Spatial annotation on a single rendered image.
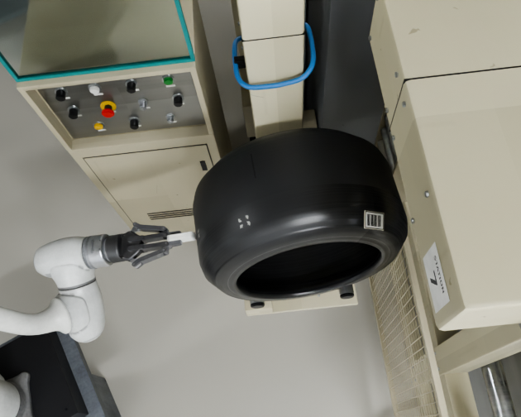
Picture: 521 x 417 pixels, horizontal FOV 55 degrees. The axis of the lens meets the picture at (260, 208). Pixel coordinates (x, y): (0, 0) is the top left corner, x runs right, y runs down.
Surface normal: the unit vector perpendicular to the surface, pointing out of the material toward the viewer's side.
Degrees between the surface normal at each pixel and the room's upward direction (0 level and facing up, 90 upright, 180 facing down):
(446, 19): 0
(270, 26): 90
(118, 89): 90
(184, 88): 90
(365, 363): 0
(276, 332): 0
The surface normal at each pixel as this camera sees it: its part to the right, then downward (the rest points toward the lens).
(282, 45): 0.09, 0.90
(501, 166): -0.07, -0.41
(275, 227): -0.15, 0.31
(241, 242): -0.37, 0.41
